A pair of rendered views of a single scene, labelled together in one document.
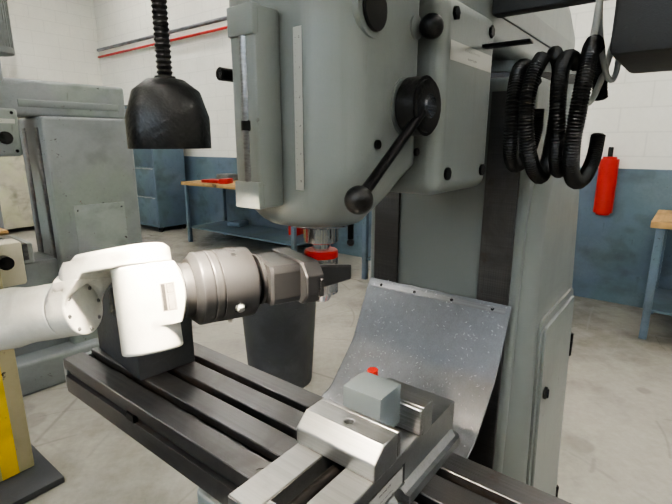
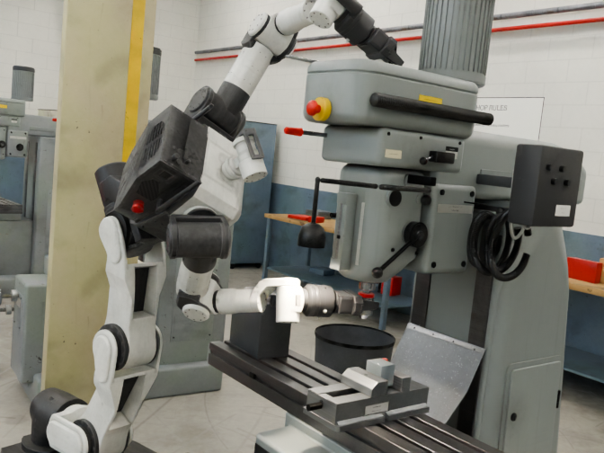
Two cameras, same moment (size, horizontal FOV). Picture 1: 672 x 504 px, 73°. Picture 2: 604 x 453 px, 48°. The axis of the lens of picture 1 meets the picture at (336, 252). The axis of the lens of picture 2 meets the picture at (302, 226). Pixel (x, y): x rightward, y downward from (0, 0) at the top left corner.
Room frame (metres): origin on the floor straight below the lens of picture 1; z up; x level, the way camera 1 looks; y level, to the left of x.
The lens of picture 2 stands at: (-1.28, -0.25, 1.64)
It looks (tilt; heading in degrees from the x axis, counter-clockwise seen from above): 6 degrees down; 14
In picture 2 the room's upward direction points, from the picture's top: 6 degrees clockwise
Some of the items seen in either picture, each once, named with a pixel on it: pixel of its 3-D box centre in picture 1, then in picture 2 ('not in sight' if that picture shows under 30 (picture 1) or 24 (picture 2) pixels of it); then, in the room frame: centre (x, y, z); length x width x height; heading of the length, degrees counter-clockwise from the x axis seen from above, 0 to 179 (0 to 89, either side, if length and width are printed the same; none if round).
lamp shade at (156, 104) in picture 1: (167, 113); (312, 234); (0.43, 0.15, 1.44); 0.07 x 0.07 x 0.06
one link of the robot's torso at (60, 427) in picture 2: not in sight; (91, 431); (0.63, 0.87, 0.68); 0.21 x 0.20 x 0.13; 67
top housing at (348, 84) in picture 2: not in sight; (391, 102); (0.63, 0.01, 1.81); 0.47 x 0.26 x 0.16; 142
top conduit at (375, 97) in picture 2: not in sight; (435, 110); (0.55, -0.12, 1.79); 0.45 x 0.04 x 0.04; 142
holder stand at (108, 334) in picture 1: (141, 312); (260, 320); (0.94, 0.42, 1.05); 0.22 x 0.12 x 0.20; 46
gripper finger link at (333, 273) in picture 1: (332, 275); (368, 306); (0.59, 0.00, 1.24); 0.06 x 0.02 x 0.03; 122
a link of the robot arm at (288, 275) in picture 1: (260, 280); (334, 302); (0.57, 0.10, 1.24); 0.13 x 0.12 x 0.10; 32
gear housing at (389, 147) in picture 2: not in sight; (393, 149); (0.65, -0.01, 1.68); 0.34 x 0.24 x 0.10; 142
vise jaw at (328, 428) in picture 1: (347, 436); (364, 381); (0.52, -0.01, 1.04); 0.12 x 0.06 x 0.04; 52
